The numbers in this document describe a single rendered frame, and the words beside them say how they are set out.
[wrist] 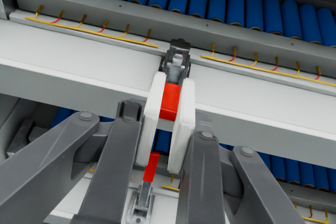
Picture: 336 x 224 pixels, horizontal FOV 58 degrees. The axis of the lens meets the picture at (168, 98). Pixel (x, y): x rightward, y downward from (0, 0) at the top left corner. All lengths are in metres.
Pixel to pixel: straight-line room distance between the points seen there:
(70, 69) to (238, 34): 0.15
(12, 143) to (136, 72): 0.21
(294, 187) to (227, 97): 0.21
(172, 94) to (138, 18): 0.11
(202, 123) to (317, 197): 0.31
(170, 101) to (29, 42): 0.15
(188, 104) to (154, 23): 0.14
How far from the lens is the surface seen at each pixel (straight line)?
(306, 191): 0.45
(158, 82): 0.18
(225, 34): 0.29
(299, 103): 0.30
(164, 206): 0.40
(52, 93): 0.29
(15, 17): 0.32
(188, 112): 0.15
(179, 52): 0.25
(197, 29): 0.28
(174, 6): 0.31
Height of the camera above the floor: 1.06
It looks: 33 degrees down
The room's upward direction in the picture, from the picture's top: 14 degrees clockwise
